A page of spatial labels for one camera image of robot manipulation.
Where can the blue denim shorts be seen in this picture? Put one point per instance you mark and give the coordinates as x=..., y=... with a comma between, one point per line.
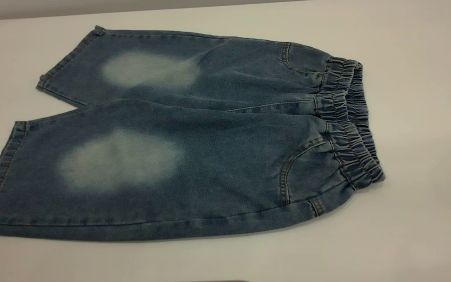
x=217, y=164

